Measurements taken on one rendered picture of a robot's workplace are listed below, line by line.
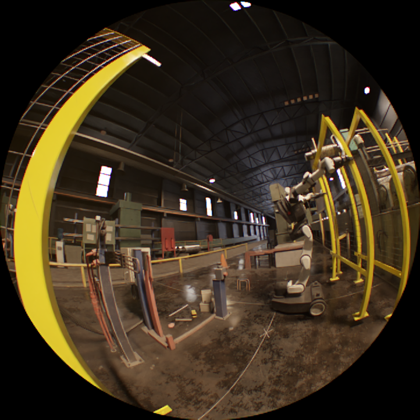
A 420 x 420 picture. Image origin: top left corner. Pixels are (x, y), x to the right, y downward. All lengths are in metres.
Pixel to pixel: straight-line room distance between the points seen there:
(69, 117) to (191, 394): 1.25
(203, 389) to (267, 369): 0.44
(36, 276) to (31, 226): 0.06
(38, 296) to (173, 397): 1.00
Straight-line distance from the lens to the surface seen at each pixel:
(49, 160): 0.24
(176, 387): 1.16
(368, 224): 1.25
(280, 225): 4.58
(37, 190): 0.23
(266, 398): 1.08
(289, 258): 3.87
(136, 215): 9.43
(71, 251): 5.88
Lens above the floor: 1.00
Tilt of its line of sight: 13 degrees up
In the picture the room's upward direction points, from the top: 5 degrees counter-clockwise
